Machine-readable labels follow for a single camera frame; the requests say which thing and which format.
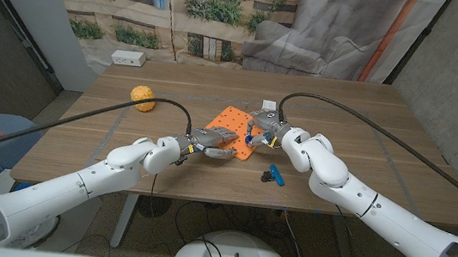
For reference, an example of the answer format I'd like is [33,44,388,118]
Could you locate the orange peg board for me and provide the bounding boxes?
[202,103,267,164]

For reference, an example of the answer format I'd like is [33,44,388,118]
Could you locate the printed fabric backdrop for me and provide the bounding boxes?
[30,0,450,113]

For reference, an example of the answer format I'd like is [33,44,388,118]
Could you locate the white power strip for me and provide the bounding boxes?
[109,48,148,69]

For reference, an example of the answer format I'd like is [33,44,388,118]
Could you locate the yellow bumpy ball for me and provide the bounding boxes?
[127,83,158,114]

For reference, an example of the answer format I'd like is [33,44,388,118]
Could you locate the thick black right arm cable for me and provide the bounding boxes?
[267,89,458,216]

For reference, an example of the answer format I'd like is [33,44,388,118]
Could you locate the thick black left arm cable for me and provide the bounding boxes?
[0,79,197,184]

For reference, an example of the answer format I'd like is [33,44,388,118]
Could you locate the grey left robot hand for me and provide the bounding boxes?
[185,122,241,162]

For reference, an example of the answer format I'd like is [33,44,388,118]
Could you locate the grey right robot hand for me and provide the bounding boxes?
[243,107,296,153]

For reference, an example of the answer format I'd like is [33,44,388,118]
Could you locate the blue binder clip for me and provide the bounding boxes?
[260,162,288,187]

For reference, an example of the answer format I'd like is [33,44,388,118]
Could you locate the black round floor disc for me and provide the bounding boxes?
[135,194,174,221]

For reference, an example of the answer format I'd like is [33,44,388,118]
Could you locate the white table leg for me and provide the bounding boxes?
[109,192,140,252]

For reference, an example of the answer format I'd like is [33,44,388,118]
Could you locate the grey floor cable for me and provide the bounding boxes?
[278,210,327,257]

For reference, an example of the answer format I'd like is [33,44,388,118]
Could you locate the grey table leg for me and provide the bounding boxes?
[326,213,362,257]

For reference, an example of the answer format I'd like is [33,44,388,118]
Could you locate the white cube block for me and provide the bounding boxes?
[260,99,279,113]

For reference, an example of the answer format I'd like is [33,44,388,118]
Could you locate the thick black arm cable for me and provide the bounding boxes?
[267,89,458,216]
[0,79,197,184]

